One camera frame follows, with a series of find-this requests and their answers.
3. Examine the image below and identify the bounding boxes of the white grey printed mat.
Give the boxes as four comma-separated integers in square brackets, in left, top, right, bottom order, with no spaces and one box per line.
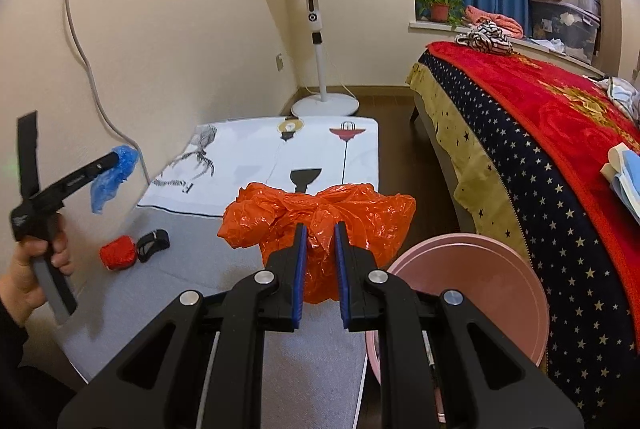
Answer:
[55,115,381,429]

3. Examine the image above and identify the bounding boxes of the red plastic bag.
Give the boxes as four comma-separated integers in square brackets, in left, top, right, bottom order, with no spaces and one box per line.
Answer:
[99,235,137,271]

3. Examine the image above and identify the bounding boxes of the pink cloth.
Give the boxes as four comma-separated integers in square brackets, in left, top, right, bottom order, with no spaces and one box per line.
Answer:
[464,5,524,38]

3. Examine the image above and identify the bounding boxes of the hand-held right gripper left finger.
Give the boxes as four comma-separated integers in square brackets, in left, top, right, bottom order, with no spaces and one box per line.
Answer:
[57,223,308,429]

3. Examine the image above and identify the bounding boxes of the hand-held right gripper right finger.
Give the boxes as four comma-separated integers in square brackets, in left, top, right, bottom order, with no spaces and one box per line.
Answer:
[334,221,586,429]

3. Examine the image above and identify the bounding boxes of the blue plastic bag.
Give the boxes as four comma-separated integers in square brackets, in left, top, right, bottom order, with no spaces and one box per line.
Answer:
[90,146,138,216]

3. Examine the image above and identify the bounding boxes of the person's left forearm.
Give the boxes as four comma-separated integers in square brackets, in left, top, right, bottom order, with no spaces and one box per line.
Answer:
[0,299,76,429]

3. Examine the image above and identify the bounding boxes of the black strap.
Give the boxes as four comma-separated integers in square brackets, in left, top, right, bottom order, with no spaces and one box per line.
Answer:
[136,229,171,264]

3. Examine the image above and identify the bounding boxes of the person's left hand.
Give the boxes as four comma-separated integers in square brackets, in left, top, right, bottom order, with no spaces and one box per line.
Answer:
[0,211,75,327]

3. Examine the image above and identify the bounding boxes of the folded light cloth stack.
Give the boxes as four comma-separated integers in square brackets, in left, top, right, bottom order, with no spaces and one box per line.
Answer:
[600,143,640,225]

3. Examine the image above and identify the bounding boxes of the striped cloth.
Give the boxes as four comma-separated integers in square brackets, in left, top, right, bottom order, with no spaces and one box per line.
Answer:
[454,21,515,56]

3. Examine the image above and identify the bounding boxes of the clear storage box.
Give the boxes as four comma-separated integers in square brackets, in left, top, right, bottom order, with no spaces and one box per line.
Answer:
[530,0,601,60]

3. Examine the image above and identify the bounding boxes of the bed with red blanket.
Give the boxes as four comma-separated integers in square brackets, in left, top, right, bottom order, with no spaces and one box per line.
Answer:
[417,41,640,410]

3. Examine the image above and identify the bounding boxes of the orange plastic bag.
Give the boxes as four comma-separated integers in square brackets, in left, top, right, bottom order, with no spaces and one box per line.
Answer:
[217,181,417,305]

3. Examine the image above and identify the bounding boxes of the white light blue cloth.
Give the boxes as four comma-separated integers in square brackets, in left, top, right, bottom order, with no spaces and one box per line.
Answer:
[597,76,640,124]

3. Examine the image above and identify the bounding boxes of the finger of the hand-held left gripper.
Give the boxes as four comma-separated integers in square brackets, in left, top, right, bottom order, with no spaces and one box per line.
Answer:
[62,149,122,192]

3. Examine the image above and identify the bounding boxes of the potted green plant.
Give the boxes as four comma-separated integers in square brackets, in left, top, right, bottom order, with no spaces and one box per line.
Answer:
[415,0,467,28]

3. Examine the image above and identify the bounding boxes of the pink plastic basin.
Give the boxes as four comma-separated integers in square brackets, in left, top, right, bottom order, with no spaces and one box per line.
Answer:
[365,233,550,425]

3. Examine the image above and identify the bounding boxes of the gold star bed sheet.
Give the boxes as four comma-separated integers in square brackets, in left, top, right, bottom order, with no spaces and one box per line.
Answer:
[406,59,533,262]

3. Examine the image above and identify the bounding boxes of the grey wall cable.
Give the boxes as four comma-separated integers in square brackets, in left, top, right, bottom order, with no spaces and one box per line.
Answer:
[59,0,151,184]

